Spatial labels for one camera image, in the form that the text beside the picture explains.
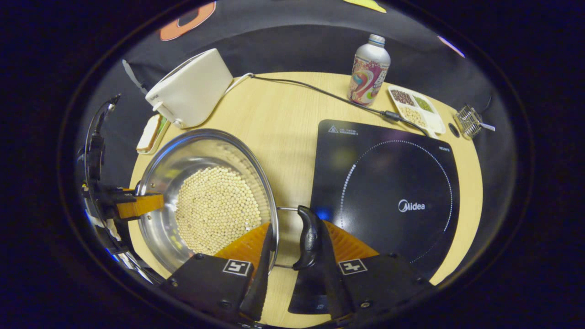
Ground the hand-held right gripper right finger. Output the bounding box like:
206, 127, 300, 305
315, 219, 432, 320

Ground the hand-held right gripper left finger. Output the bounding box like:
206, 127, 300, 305
160, 222, 275, 323

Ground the stainless steel pot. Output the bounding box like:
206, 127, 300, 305
136, 128, 323, 275

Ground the black induction cooktop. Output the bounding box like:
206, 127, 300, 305
288, 120, 461, 316

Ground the bread slice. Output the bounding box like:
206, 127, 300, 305
137, 115, 160, 151

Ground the pile of yellow soybeans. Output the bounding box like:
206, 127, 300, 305
175, 165, 262, 255

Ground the small green plate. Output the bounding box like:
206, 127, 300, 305
136, 114, 171, 155

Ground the white toaster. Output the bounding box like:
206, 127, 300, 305
145, 48, 234, 129

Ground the small heap of soybeans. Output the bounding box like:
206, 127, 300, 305
402, 106, 428, 128

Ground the white divided tray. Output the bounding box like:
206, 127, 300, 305
388, 85, 447, 138

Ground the silver drink bottle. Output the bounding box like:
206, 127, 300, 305
347, 34, 392, 106

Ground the black backdrop cloth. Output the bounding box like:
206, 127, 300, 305
73, 0, 519, 238

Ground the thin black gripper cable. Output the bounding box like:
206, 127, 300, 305
85, 94, 122, 183

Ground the white toaster cable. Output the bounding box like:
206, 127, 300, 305
223, 72, 255, 97

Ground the black power cable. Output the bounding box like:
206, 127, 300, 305
250, 74, 431, 138

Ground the wire mesh utensil holder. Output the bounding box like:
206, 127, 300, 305
455, 104, 483, 139

